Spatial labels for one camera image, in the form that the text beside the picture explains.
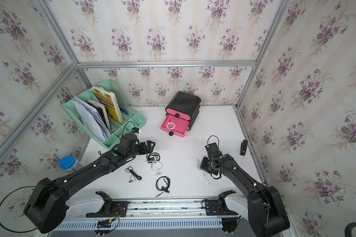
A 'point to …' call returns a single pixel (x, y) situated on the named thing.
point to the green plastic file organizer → (132, 118)
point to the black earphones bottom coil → (165, 189)
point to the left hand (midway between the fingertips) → (151, 145)
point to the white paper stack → (91, 120)
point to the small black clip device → (243, 148)
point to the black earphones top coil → (153, 157)
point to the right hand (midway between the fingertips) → (204, 167)
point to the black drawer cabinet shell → (186, 102)
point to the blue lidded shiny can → (70, 163)
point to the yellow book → (108, 98)
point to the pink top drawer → (178, 114)
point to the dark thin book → (102, 110)
